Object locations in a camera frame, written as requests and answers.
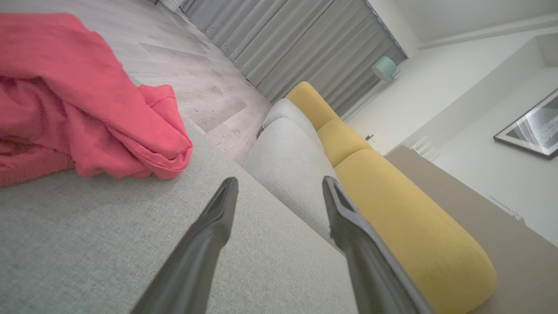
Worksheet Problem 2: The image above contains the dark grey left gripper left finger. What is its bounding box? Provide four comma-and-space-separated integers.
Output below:
131, 177, 239, 314

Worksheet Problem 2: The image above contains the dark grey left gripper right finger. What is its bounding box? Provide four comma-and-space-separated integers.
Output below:
322, 176, 436, 314

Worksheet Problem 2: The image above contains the red white basketball jersey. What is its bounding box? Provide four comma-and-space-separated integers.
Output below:
0, 13, 193, 187

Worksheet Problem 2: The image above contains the long yellow sofa back cushion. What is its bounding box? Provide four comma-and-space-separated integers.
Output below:
335, 148, 498, 313

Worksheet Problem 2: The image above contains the large grey sofa ottoman cushion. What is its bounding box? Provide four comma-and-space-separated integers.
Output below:
0, 75, 359, 314

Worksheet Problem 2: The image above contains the brown wooden ledge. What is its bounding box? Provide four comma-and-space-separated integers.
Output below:
386, 145, 558, 314

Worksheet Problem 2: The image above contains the black framed picture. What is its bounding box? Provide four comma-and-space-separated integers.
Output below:
493, 87, 558, 160

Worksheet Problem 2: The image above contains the grey pleated curtain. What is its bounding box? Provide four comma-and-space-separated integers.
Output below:
180, 0, 408, 117

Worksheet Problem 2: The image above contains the white slatted wall vent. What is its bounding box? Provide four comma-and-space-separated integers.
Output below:
411, 135, 440, 162

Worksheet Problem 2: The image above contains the white wall power strip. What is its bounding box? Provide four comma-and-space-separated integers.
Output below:
490, 196, 526, 224

